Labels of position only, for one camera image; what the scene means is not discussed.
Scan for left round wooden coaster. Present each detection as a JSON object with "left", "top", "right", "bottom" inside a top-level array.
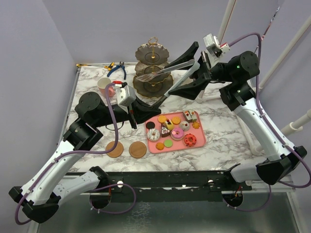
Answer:
[{"left": 105, "top": 141, "right": 124, "bottom": 158}]

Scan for red frosted donut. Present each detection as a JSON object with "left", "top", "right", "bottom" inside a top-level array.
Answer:
[{"left": 183, "top": 133, "right": 197, "bottom": 147}]

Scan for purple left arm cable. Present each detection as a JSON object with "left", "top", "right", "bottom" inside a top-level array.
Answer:
[{"left": 14, "top": 82, "right": 137, "bottom": 225}]

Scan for pink serving tray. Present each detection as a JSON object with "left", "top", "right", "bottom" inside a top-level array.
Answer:
[{"left": 145, "top": 110, "right": 206, "bottom": 154}]

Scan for pink frosted donut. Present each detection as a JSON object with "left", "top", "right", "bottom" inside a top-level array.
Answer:
[{"left": 171, "top": 128, "right": 184, "bottom": 141}]

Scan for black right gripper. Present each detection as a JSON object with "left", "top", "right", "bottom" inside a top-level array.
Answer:
[{"left": 163, "top": 43, "right": 234, "bottom": 101}]

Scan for orange waffle biscuit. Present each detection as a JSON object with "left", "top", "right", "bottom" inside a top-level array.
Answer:
[{"left": 172, "top": 116, "right": 181, "bottom": 125}]

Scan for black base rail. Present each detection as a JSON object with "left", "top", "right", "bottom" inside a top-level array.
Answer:
[{"left": 80, "top": 167, "right": 253, "bottom": 202}]

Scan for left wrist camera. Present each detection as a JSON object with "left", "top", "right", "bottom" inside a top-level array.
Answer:
[{"left": 116, "top": 85, "right": 136, "bottom": 107}]

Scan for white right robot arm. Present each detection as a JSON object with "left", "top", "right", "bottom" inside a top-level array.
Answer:
[{"left": 168, "top": 51, "right": 307, "bottom": 190}]

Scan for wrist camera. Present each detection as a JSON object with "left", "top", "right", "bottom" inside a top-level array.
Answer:
[
  {"left": 203, "top": 33, "right": 230, "bottom": 58},
  {"left": 116, "top": 85, "right": 136, "bottom": 107}
]

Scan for white pvc pipe frame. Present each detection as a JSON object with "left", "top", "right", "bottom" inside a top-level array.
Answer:
[{"left": 194, "top": 0, "right": 311, "bottom": 156}]

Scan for right round wooden coaster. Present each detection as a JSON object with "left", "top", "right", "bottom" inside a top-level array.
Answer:
[{"left": 129, "top": 141, "right": 147, "bottom": 159}]

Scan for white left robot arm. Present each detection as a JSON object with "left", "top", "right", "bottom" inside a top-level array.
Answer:
[{"left": 9, "top": 92, "right": 161, "bottom": 225}]

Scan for black sandwich cookie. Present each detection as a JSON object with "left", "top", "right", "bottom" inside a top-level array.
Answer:
[{"left": 146, "top": 121, "right": 156, "bottom": 130}]

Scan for chocolate cake slice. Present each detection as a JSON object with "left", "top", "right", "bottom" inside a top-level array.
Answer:
[{"left": 160, "top": 127, "right": 171, "bottom": 138}]

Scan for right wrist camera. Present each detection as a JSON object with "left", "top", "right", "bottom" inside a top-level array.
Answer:
[{"left": 203, "top": 33, "right": 230, "bottom": 58}]

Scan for yellow handled cutters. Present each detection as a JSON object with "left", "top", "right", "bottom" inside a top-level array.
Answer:
[{"left": 104, "top": 62, "right": 115, "bottom": 71}]

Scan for blue handled pliers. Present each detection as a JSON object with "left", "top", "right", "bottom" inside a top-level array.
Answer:
[{"left": 106, "top": 61, "right": 127, "bottom": 80}]

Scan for round wooden coaster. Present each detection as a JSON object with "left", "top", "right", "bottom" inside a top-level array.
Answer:
[
  {"left": 105, "top": 141, "right": 124, "bottom": 158},
  {"left": 129, "top": 141, "right": 147, "bottom": 159}
]

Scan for three-tier grey cake stand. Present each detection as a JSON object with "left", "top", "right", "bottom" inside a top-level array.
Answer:
[{"left": 133, "top": 37, "right": 173, "bottom": 98}]

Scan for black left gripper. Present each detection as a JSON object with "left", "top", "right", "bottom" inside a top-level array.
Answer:
[{"left": 94, "top": 94, "right": 162, "bottom": 129}]

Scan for metal serving tongs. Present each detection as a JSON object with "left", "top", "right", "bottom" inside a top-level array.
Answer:
[{"left": 133, "top": 59, "right": 199, "bottom": 98}]

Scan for layered square cake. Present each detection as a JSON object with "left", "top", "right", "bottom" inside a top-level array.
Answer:
[{"left": 183, "top": 109, "right": 197, "bottom": 122}]

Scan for green macaron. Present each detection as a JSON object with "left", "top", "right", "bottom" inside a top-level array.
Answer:
[{"left": 163, "top": 139, "right": 173, "bottom": 148}]

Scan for orange jam biscuit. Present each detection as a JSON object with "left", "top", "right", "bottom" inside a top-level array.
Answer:
[{"left": 157, "top": 115, "right": 167, "bottom": 124}]

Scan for pink mug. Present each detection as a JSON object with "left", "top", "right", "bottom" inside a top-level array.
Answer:
[{"left": 97, "top": 78, "right": 115, "bottom": 98}]

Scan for chocolate chip cookie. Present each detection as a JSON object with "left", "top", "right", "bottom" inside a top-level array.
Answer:
[{"left": 155, "top": 142, "right": 165, "bottom": 150}]

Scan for orange flower cookie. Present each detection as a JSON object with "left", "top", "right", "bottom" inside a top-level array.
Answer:
[{"left": 192, "top": 121, "right": 201, "bottom": 129}]

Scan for white chocolate-striped donut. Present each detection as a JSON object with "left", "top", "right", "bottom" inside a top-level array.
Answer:
[{"left": 147, "top": 128, "right": 160, "bottom": 142}]

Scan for yellow cake slice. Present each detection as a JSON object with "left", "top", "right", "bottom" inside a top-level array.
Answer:
[{"left": 163, "top": 119, "right": 174, "bottom": 131}]

